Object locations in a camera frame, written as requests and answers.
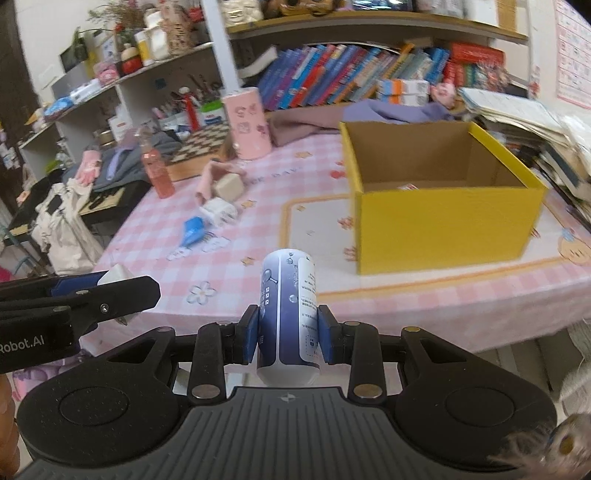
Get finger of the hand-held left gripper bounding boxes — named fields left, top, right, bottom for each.
left=0, top=271, right=109, bottom=303
left=0, top=275, right=161, bottom=340

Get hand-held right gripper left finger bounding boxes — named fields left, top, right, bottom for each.
left=99, top=304, right=260, bottom=401

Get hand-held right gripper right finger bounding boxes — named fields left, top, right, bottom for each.
left=318, top=305, right=476, bottom=401

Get blue white cylinder bottle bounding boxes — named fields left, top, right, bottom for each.
left=255, top=249, right=321, bottom=386

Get blue packet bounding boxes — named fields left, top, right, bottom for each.
left=182, top=216, right=207, bottom=247

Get white printed small box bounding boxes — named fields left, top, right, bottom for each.
left=199, top=197, right=238, bottom=227

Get beige block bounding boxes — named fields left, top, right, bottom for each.
left=213, top=173, right=245, bottom=202

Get yellow cardboard box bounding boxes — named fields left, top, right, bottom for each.
left=339, top=119, right=548, bottom=276

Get white tote bag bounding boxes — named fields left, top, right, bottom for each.
left=28, top=180, right=105, bottom=275

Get pink checked tablecloth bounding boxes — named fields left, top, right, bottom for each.
left=78, top=104, right=591, bottom=361

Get pink knit glove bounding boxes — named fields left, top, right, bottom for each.
left=76, top=148, right=102, bottom=183

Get pink spray bottle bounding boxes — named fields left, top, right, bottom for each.
left=134, top=127, right=176, bottom=199

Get grey cloth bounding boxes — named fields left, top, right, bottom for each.
left=90, top=131, right=183, bottom=190

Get wooden chessboard box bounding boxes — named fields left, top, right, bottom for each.
left=164, top=121, right=232, bottom=182

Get blue pack on shelf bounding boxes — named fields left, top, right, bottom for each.
left=44, top=98, right=75, bottom=119

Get pen holders with pens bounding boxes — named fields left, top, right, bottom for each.
left=152, top=74, right=227, bottom=134

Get white jar green lid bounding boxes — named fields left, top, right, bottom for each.
left=198, top=102, right=230, bottom=128

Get white shelf unit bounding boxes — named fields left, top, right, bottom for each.
left=18, top=41, right=232, bottom=167

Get pink cylinder holder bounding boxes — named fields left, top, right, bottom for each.
left=222, top=88, right=273, bottom=161

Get mauve cloth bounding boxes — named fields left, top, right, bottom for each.
left=268, top=108, right=352, bottom=147

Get red apple jar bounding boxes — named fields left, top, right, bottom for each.
left=119, top=44, right=142, bottom=75

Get lavender cloth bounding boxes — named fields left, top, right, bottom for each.
left=344, top=99, right=455, bottom=123

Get orange white carton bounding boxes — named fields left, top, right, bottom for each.
left=376, top=93, right=430, bottom=107
left=376, top=78, right=430, bottom=95

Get fluffy pompom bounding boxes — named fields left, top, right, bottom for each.
left=489, top=369, right=591, bottom=480

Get row of colourful books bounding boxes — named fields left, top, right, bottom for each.
left=256, top=42, right=451, bottom=112

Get woven rabbit figurine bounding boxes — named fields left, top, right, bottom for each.
left=159, top=0, right=195, bottom=56

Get pink pig toy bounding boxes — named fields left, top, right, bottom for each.
left=429, top=83, right=458, bottom=109

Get white lamp pole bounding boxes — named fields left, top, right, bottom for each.
left=201, top=0, right=243, bottom=93

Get dried flowers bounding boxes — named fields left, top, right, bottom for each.
left=88, top=0, right=145, bottom=34

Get stack of papers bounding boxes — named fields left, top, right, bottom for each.
left=457, top=85, right=573, bottom=148

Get stack of books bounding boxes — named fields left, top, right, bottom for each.
left=480, top=115, right=591, bottom=224

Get red thick books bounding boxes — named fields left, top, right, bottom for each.
left=443, top=41, right=507, bottom=88

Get wooden bookshelf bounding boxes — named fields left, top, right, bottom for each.
left=226, top=9, right=529, bottom=45

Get alphabet wall poster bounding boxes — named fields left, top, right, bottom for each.
left=554, top=0, right=591, bottom=109

